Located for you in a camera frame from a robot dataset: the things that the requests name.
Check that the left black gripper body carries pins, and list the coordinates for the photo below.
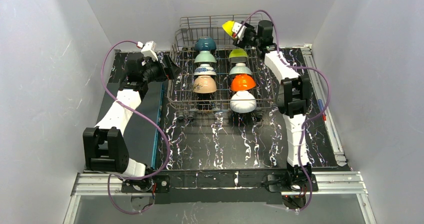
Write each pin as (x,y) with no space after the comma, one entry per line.
(168,68)

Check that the white square bowl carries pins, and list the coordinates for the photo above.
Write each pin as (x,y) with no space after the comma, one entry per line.
(238,53)

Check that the blue floral bowl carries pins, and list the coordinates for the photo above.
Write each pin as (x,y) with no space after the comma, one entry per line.
(204,69)

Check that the green celadon bowl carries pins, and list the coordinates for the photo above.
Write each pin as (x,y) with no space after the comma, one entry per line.
(205,56)

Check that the cream white round bowl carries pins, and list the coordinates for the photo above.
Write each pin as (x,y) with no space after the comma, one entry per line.
(204,84)

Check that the yellow rimmed bowl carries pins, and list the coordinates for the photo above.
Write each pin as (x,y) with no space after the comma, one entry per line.
(228,27)

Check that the pale green shallow bowl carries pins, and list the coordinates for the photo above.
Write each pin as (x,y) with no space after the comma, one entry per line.
(239,69)

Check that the tan interior dark bowl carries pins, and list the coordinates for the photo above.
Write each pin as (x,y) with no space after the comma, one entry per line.
(205,43)

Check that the grey wire dish rack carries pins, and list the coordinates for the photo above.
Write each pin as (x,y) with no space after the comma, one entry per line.
(179,92)

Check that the orange striped bowl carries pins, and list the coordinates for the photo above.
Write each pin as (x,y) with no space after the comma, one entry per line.
(242,82)

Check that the white ribbed bowl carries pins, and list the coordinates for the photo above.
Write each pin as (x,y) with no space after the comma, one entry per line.
(243,102)

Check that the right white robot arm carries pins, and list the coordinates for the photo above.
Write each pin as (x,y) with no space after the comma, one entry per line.
(294,92)

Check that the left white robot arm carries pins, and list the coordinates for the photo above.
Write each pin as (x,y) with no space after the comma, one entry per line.
(105,149)

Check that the grey mat blue edge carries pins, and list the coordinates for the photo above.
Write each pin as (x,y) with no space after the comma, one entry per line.
(139,135)

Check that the blue red marker pen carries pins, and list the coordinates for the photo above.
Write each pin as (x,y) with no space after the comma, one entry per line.
(321,108)

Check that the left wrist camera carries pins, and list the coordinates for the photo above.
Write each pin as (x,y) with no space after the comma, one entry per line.
(148,50)

